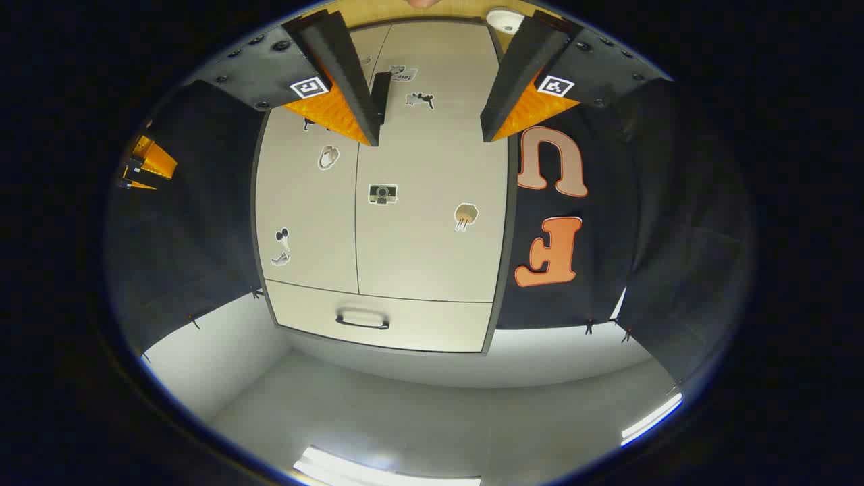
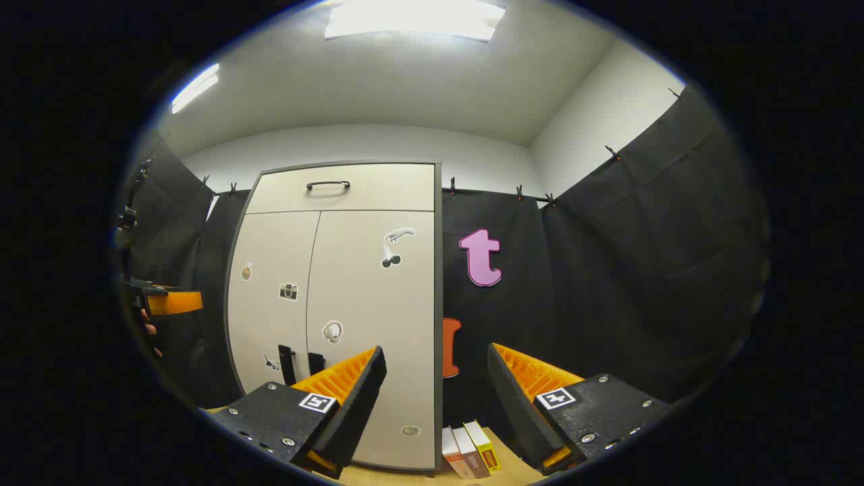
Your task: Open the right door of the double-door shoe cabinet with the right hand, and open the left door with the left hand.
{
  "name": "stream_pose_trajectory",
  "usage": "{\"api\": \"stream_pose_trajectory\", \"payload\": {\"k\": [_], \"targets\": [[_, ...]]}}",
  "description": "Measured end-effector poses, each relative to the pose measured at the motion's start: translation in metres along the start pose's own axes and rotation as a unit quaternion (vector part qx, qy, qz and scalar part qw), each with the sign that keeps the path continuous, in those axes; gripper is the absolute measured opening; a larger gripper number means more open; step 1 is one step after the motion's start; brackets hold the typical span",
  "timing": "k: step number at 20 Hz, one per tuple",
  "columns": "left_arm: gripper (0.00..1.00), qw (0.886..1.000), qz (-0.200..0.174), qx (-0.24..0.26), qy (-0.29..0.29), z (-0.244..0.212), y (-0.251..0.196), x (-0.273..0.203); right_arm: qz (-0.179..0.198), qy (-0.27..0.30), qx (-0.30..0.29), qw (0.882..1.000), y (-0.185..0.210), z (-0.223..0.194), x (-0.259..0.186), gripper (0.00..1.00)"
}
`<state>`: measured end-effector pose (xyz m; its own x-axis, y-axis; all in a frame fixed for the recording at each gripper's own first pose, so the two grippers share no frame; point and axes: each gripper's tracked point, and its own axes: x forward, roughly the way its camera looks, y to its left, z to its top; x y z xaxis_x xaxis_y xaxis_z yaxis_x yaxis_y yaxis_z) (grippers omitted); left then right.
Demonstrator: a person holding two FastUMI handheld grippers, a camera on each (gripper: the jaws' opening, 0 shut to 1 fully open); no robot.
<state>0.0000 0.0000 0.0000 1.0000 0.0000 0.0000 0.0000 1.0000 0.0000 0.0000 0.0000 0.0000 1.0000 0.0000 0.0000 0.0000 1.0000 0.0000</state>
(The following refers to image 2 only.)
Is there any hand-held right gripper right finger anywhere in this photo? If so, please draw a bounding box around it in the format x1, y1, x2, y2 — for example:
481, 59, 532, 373
487, 342, 676, 477

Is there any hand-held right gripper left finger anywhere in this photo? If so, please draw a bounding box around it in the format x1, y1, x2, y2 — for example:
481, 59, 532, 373
209, 346, 388, 480

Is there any grey cabinet door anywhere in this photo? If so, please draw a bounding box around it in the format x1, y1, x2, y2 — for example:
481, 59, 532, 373
227, 211, 321, 399
306, 210, 436, 470

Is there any grey double-door shoe cabinet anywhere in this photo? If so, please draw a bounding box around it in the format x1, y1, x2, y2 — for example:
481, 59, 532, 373
224, 161, 444, 473

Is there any white and red book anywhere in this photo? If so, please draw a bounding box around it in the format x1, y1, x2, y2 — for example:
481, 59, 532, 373
442, 427, 477, 481

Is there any black backdrop cloth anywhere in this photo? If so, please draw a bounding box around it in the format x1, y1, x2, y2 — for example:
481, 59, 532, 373
121, 84, 770, 460

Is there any long narrow ceiling light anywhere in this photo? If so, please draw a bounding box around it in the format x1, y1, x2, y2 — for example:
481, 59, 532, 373
171, 63, 221, 115

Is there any wide ceiling light panel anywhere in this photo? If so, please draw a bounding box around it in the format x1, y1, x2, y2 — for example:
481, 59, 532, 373
325, 0, 506, 43

